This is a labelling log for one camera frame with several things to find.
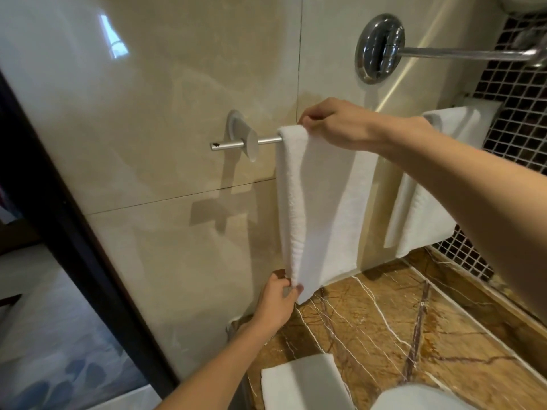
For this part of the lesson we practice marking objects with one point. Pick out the person's left hand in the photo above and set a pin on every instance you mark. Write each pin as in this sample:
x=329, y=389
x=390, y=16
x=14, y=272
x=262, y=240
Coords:
x=275, y=305

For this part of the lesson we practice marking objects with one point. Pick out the person's right hand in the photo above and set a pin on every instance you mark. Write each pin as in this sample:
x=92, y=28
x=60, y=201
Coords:
x=346, y=125

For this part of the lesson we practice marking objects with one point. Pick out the person's right fingers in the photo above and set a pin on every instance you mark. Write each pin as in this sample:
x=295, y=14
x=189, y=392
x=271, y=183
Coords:
x=315, y=116

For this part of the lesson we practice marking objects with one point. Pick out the person's left thumb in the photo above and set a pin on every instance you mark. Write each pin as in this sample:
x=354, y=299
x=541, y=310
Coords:
x=294, y=292

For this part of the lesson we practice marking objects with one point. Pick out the white hand towel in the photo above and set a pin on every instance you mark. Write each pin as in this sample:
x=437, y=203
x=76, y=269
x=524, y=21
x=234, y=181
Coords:
x=316, y=209
x=421, y=217

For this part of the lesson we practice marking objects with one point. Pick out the person's left forearm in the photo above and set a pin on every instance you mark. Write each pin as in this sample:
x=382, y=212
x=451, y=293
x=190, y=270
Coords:
x=213, y=371

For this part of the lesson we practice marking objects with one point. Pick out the person's right forearm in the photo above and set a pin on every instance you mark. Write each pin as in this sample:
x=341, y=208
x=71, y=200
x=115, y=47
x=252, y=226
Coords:
x=474, y=187

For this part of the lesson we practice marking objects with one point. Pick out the silver towel bar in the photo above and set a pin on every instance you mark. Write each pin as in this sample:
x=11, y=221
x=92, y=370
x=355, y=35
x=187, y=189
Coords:
x=245, y=138

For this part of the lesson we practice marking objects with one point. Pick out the white folded towel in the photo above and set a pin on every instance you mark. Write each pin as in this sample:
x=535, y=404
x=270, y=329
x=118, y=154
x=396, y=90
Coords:
x=301, y=386

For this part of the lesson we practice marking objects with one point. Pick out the white cloth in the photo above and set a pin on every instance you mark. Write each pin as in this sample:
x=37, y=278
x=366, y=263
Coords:
x=418, y=399

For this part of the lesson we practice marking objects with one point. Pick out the blue patterned bedding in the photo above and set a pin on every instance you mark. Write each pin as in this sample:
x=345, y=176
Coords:
x=51, y=350

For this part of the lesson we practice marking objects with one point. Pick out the dark door frame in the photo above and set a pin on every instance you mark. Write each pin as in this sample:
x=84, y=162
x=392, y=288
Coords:
x=72, y=234

